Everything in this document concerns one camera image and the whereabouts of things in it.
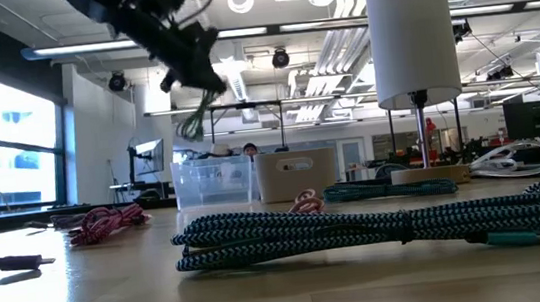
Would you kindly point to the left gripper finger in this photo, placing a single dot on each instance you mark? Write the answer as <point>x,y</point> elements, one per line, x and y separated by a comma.
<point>194,78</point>
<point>214,74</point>

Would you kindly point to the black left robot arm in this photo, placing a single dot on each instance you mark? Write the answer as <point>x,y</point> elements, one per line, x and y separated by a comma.
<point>98,3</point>

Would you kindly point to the black ceiling spotlight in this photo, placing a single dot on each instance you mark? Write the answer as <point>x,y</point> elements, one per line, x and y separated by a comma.
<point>117,81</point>
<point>280,58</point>

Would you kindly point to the person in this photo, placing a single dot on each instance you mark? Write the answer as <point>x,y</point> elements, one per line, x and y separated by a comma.
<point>250,149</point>

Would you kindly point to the computer monitor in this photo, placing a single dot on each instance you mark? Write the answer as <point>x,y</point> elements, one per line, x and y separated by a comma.
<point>535,119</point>
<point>150,156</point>

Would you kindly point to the clear plastic bin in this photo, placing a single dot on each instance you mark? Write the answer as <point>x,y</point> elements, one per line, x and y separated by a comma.
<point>213,182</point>

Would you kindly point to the beige plastic bin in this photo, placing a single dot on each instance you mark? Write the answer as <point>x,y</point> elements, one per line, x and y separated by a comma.
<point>295,181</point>

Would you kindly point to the white shade table lamp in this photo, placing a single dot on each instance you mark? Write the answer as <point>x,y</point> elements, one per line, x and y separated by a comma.
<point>411,35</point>

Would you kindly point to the black metal stand frame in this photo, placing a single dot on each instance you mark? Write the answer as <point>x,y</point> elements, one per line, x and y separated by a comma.
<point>245,106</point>

